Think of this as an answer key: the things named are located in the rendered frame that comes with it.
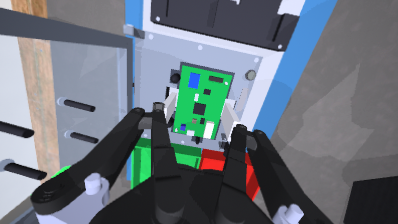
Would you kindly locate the green bin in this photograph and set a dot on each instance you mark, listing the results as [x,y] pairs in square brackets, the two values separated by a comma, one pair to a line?
[141,159]

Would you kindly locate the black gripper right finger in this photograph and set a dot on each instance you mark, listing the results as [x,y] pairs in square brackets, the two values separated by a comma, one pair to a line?
[284,198]

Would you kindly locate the red open-top bin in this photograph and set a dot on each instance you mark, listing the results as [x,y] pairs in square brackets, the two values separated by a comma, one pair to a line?
[211,159]

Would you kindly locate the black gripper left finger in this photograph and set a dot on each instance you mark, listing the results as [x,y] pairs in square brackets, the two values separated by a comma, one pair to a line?
[78,193]

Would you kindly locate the green circuit board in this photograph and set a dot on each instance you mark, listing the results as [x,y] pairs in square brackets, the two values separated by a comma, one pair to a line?
[201,98]

